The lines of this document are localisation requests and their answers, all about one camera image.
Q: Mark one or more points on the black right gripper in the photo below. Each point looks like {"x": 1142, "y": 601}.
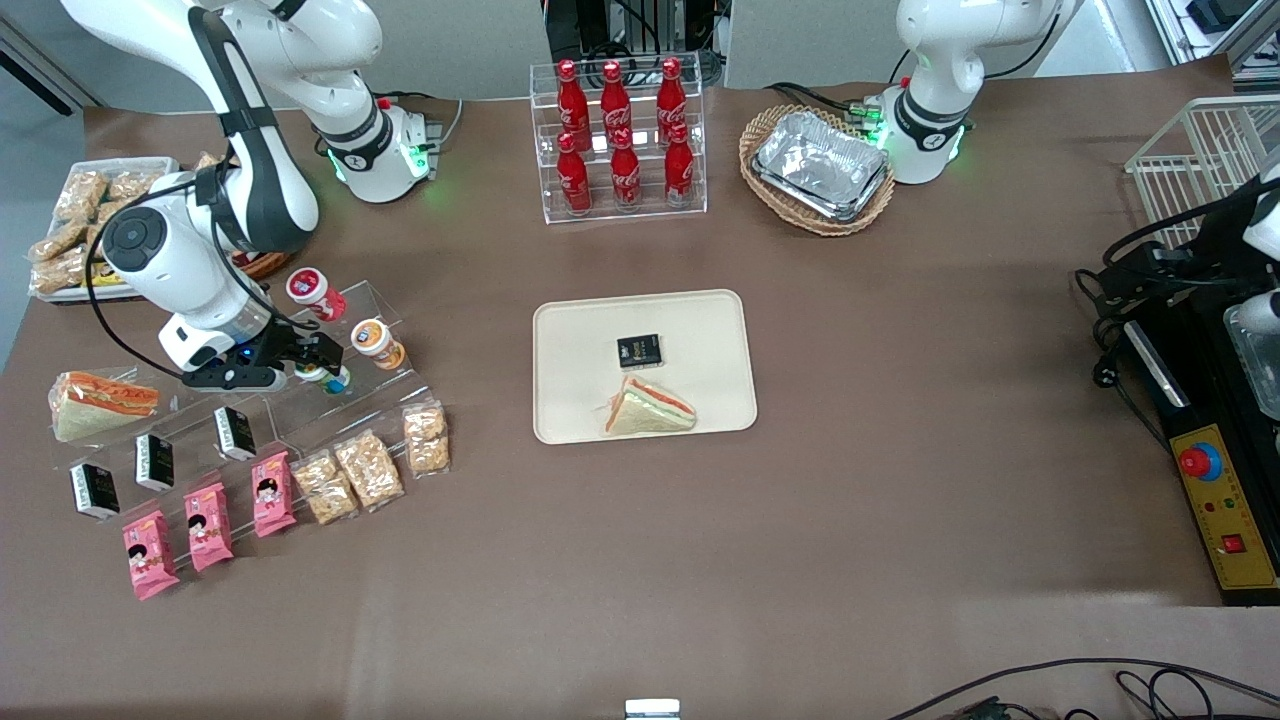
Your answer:
{"x": 287, "y": 349}

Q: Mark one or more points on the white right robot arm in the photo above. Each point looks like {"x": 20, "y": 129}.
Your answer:
{"x": 170, "y": 260}

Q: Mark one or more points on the clear acrylic stepped gum stand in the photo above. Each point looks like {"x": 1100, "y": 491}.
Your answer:
{"x": 340, "y": 415}

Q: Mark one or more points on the white rectangular snack tray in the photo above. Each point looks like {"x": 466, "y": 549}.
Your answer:
{"x": 150, "y": 165}

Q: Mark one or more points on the beige plastic tray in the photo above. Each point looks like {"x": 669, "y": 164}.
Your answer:
{"x": 700, "y": 340}

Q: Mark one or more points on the aluminium foil tray stack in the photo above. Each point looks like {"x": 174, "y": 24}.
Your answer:
{"x": 820, "y": 165}

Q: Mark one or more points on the black and white carton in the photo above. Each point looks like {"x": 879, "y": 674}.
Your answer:
{"x": 154, "y": 462}
{"x": 235, "y": 433}
{"x": 95, "y": 490}

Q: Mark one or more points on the brown wicker basket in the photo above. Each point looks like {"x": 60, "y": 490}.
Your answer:
{"x": 262, "y": 266}

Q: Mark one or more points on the clear rice cracker pack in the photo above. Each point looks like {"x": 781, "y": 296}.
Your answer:
{"x": 325, "y": 488}
{"x": 105, "y": 212}
{"x": 80, "y": 195}
{"x": 58, "y": 242}
{"x": 60, "y": 272}
{"x": 135, "y": 184}
{"x": 370, "y": 470}
{"x": 427, "y": 438}
{"x": 208, "y": 160}

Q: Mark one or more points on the clear acrylic stepped snack stand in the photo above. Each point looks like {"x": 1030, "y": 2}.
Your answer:
{"x": 190, "y": 420}

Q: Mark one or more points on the pink snack packet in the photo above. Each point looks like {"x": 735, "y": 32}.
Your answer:
{"x": 150, "y": 555}
{"x": 272, "y": 495}
{"x": 208, "y": 527}

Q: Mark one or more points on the wrapped triangle sandwich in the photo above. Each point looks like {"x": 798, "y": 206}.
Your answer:
{"x": 648, "y": 410}
{"x": 95, "y": 405}

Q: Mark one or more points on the red cola bottle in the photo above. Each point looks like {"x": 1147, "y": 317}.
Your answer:
{"x": 574, "y": 180}
{"x": 671, "y": 98}
{"x": 679, "y": 172}
{"x": 614, "y": 100}
{"x": 571, "y": 100}
{"x": 626, "y": 178}

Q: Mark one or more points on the small black box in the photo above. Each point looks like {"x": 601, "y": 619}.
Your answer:
{"x": 640, "y": 351}

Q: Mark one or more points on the clear acrylic bottle rack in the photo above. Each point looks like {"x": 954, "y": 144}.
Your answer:
{"x": 645, "y": 212}

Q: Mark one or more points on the black background equipment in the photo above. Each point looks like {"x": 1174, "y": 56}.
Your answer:
{"x": 600, "y": 25}

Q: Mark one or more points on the light wicker basket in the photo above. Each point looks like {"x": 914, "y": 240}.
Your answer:
{"x": 770, "y": 200}

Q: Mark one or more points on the red emergency stop button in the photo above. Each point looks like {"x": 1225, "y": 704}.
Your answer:
{"x": 1199, "y": 461}

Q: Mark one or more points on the black control box yellow panel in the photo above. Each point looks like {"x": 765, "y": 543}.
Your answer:
{"x": 1230, "y": 520}

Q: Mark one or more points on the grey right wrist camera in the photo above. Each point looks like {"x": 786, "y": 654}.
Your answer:
{"x": 230, "y": 378}

